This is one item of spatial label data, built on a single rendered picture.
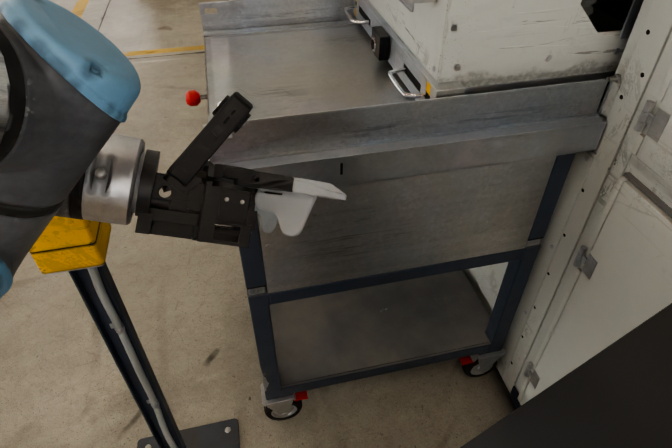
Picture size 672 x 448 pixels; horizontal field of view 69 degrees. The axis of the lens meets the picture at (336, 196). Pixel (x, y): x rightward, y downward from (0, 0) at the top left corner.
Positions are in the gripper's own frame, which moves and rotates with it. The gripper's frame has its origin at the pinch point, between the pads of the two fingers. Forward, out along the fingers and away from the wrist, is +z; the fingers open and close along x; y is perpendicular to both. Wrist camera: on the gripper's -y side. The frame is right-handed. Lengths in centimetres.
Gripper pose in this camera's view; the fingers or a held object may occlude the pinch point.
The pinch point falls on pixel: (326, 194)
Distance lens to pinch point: 57.0
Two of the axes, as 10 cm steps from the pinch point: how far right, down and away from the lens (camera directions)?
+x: 3.3, -0.4, -9.4
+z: 9.3, 1.6, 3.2
